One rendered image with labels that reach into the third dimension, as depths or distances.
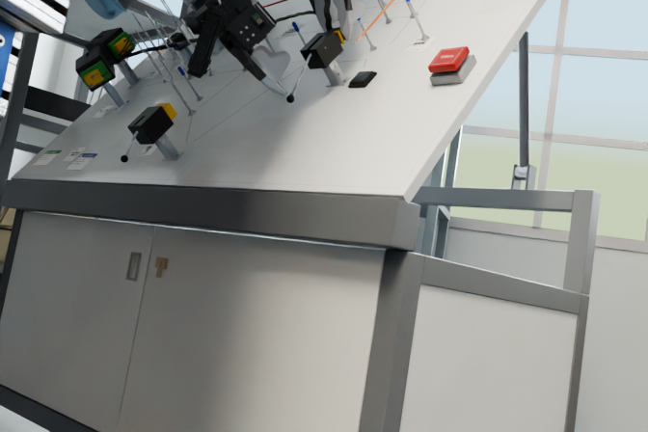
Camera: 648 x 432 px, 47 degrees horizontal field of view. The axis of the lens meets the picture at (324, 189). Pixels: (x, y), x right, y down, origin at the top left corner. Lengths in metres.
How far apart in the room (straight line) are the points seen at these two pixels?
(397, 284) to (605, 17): 2.86
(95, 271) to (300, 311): 0.58
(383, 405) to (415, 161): 0.33
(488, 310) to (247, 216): 0.40
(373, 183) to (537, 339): 0.47
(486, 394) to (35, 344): 0.99
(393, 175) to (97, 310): 0.75
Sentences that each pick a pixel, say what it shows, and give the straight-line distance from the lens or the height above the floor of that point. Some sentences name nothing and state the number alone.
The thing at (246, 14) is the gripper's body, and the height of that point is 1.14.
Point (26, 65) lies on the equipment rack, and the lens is 2.02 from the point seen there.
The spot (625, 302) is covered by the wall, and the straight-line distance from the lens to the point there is 3.50.
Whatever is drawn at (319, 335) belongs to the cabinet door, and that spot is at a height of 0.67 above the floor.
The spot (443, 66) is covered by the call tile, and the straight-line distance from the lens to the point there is 1.17.
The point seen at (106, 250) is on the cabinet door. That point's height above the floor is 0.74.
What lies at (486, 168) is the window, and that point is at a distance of 3.53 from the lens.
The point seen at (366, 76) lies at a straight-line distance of 1.30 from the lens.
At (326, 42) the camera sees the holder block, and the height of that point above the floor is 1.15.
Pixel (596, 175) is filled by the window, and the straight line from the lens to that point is 3.53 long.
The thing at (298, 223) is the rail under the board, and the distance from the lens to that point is 1.09.
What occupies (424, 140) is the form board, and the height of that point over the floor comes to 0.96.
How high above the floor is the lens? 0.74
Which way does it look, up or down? 7 degrees up
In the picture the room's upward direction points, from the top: 9 degrees clockwise
